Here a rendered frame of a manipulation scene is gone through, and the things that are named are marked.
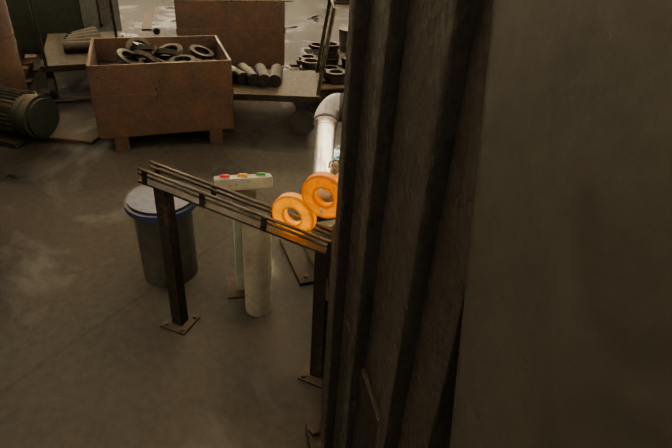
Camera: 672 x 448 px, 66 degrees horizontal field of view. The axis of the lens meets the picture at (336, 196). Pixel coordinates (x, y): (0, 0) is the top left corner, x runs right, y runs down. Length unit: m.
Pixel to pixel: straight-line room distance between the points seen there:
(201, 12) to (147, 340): 3.52
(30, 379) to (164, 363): 0.49
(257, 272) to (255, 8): 3.46
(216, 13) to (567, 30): 4.87
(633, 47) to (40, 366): 2.28
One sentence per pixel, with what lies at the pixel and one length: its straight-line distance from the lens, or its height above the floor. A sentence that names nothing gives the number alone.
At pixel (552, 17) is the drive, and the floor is 1.57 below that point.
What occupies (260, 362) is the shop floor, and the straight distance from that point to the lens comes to 2.21.
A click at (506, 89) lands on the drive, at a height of 1.50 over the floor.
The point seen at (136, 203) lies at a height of 0.43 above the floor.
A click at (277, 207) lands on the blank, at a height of 0.74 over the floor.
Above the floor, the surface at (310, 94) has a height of 0.33.
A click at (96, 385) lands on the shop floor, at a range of 2.26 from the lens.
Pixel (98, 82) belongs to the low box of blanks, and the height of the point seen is 0.51.
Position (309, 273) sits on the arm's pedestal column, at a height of 0.02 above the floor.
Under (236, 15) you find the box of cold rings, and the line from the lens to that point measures 5.25.
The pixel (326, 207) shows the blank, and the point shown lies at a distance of 1.63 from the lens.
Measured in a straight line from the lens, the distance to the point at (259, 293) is 2.30.
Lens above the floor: 1.65
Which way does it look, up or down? 30 degrees down
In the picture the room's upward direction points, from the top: 4 degrees clockwise
